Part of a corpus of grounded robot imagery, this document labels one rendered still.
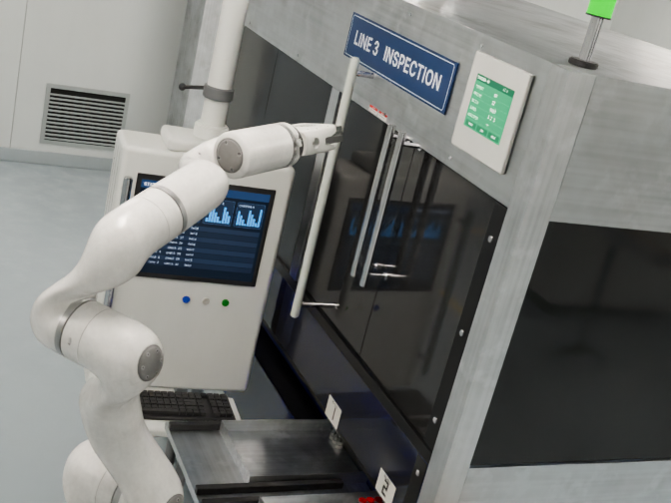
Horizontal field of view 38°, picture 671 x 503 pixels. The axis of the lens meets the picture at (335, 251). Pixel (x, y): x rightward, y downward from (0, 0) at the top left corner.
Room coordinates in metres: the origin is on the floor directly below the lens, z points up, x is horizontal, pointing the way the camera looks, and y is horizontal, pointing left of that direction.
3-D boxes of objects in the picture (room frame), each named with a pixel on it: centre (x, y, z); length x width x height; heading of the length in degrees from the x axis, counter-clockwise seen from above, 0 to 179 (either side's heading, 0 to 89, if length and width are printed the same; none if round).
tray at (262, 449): (2.28, -0.02, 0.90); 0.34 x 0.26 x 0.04; 117
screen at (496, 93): (2.03, -0.24, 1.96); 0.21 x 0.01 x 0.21; 27
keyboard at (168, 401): (2.49, 0.38, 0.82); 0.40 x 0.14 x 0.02; 112
